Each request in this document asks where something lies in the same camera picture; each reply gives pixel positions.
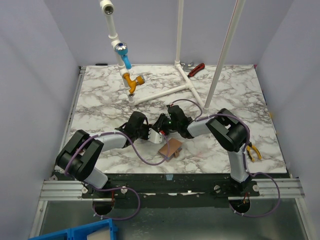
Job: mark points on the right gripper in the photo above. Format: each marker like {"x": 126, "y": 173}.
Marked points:
{"x": 163, "y": 122}

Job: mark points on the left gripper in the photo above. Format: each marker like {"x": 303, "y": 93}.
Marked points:
{"x": 147, "y": 127}

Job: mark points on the pink leather card holder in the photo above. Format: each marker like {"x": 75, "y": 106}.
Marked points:
{"x": 171, "y": 149}

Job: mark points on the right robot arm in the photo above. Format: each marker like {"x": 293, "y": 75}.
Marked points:
{"x": 230, "y": 132}

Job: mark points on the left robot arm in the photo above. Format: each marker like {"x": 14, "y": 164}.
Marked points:
{"x": 79, "y": 156}

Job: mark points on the orange valve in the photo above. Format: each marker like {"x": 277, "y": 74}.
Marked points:
{"x": 132, "y": 84}

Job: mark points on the metal clamp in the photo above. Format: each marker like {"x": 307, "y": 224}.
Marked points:
{"x": 187, "y": 65}

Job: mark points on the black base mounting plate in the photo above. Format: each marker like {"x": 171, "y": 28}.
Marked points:
{"x": 155, "y": 190}

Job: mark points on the blue valve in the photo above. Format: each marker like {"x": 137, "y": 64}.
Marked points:
{"x": 122, "y": 50}

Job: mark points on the blue plastic bin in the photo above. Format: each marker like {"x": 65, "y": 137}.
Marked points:
{"x": 100, "y": 230}

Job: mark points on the yellow handled pliers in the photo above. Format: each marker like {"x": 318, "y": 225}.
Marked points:
{"x": 252, "y": 150}

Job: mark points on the white PVC pipe frame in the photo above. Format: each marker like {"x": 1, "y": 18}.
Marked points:
{"x": 107, "y": 9}

